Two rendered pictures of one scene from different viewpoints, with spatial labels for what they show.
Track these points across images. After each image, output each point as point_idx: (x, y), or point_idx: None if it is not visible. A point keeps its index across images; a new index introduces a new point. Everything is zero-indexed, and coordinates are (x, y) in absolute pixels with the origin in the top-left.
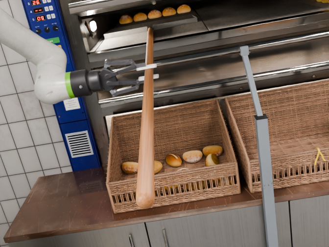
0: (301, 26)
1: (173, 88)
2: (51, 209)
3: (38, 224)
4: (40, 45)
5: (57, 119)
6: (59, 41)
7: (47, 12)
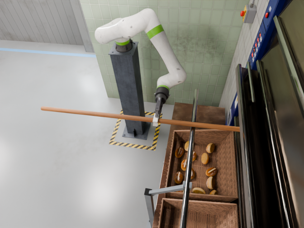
0: None
1: (237, 160)
2: (188, 116)
3: (178, 112)
4: (168, 67)
5: None
6: None
7: (254, 55)
